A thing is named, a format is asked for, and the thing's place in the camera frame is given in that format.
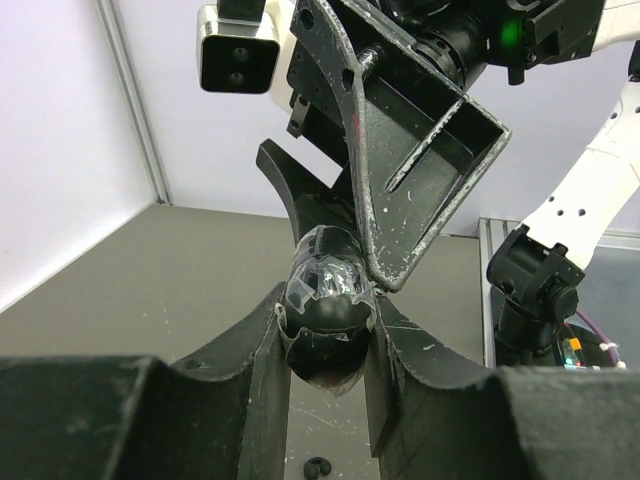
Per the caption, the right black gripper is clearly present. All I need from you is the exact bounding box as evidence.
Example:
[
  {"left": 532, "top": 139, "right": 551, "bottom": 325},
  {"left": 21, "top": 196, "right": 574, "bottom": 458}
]
[{"left": 256, "top": 1, "right": 510, "bottom": 291}]

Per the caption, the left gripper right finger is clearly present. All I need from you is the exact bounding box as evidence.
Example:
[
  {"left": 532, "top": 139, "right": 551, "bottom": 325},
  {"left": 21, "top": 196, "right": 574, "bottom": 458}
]
[{"left": 364, "top": 296, "right": 639, "bottom": 479}]

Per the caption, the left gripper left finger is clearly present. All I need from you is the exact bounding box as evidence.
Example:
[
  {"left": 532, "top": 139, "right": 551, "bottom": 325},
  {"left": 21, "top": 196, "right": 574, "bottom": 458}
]
[{"left": 1, "top": 284, "right": 290, "bottom": 479}]

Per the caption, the black round earbud case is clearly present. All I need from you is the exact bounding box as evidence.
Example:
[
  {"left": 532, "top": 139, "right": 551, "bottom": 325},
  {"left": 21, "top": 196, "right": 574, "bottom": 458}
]
[{"left": 274, "top": 225, "right": 378, "bottom": 397}]

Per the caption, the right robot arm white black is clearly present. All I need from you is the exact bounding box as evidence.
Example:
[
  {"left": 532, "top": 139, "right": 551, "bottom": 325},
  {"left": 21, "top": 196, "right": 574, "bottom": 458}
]
[{"left": 266, "top": 1, "right": 639, "bottom": 380}]

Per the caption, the black earbud lower right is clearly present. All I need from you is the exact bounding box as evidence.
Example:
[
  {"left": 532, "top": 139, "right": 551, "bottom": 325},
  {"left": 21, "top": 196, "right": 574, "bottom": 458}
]
[{"left": 303, "top": 457, "right": 332, "bottom": 480}]

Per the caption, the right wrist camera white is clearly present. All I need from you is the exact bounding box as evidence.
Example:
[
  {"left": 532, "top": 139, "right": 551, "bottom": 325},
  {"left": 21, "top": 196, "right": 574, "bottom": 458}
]
[{"left": 196, "top": 1, "right": 296, "bottom": 113}]

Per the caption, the aluminium frame post left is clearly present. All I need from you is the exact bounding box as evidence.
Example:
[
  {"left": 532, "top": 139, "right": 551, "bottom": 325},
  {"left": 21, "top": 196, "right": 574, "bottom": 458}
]
[{"left": 95, "top": 0, "right": 173, "bottom": 205}]

